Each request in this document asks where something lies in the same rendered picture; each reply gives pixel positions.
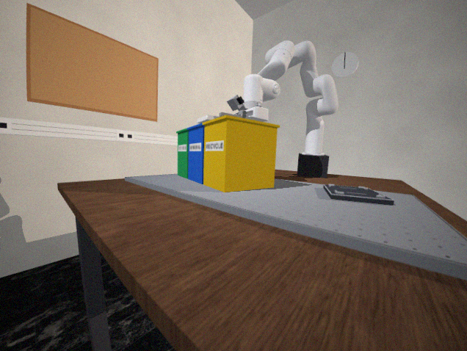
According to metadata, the green open bin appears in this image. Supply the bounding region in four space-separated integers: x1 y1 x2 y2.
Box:
176 128 189 178

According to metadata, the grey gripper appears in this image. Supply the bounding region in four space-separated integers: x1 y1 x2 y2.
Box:
219 106 269 122

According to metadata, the yellow recycling bin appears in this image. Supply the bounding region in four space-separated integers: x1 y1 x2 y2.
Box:
203 115 280 192

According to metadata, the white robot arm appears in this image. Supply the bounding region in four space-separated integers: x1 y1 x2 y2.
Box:
227 40 339 156

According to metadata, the blue bin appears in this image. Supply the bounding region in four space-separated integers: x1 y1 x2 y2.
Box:
187 123 205 184

